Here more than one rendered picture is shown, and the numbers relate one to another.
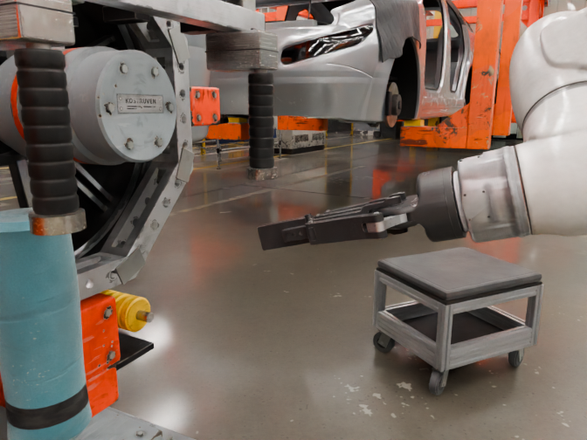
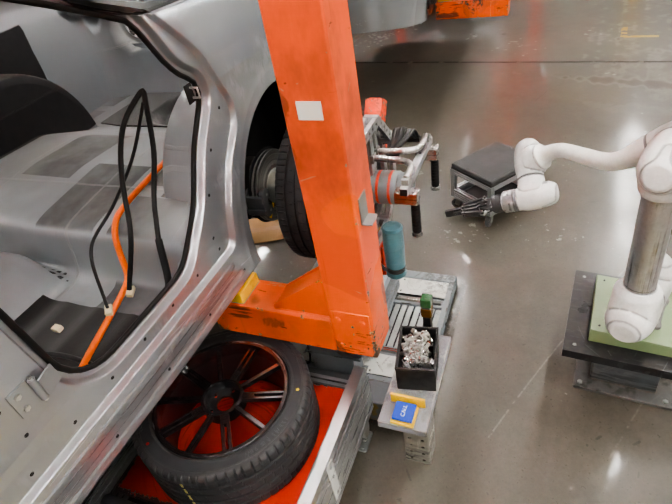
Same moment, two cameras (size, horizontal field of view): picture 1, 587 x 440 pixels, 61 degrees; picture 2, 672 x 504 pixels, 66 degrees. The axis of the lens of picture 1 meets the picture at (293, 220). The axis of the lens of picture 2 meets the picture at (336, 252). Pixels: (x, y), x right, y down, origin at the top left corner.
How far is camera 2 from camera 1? 1.73 m
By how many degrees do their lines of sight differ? 24
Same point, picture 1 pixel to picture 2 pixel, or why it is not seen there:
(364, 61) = not seen: outside the picture
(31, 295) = (399, 245)
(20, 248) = (397, 236)
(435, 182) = (496, 201)
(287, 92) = (354, 17)
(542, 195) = (521, 205)
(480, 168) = (507, 199)
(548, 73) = (523, 168)
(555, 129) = (523, 189)
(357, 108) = (408, 18)
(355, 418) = (452, 245)
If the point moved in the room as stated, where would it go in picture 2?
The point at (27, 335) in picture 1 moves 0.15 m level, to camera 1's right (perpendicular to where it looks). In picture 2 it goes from (398, 254) to (434, 247)
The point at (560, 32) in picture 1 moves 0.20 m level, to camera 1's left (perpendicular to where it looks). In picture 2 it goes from (526, 156) to (476, 165)
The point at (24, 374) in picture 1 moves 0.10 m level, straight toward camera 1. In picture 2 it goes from (397, 262) to (414, 273)
